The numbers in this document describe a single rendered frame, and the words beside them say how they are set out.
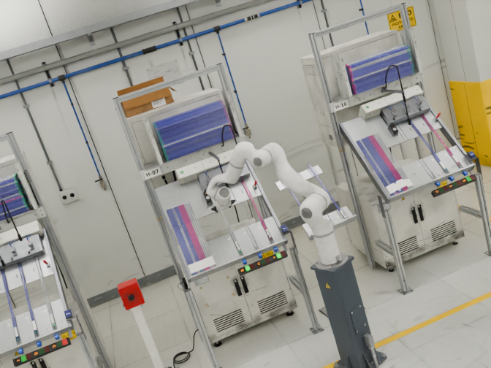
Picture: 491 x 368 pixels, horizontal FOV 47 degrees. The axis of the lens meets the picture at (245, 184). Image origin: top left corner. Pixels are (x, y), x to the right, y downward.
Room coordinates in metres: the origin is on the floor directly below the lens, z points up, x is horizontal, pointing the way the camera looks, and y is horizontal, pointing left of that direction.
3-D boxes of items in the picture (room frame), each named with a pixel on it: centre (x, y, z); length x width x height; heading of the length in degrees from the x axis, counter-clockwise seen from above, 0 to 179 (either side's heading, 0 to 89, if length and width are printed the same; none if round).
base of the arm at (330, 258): (3.02, -0.34, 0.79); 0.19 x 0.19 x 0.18
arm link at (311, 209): (2.99, -0.32, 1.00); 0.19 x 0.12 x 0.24; 144
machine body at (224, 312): (4.05, 0.31, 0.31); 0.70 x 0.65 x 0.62; 101
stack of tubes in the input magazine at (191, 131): (3.94, 0.23, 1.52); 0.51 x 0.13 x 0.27; 101
